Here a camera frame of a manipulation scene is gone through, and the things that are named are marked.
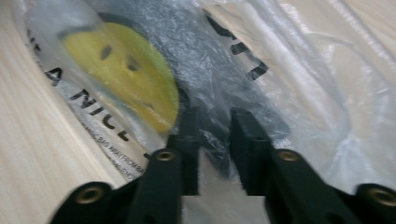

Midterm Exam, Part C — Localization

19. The dark grey packet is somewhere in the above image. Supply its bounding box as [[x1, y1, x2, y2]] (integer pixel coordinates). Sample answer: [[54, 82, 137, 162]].
[[136, 0, 292, 184]]

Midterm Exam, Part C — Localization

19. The clear plastic smiley bag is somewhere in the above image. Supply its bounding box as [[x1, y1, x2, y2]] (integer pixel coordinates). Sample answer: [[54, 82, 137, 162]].
[[12, 0, 396, 195]]

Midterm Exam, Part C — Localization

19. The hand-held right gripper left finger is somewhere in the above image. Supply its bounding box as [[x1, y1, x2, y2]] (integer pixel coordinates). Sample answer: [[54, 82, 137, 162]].
[[126, 106, 201, 224]]

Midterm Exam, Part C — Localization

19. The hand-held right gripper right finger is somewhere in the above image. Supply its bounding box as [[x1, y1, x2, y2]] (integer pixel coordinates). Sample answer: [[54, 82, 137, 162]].
[[231, 107, 362, 224]]

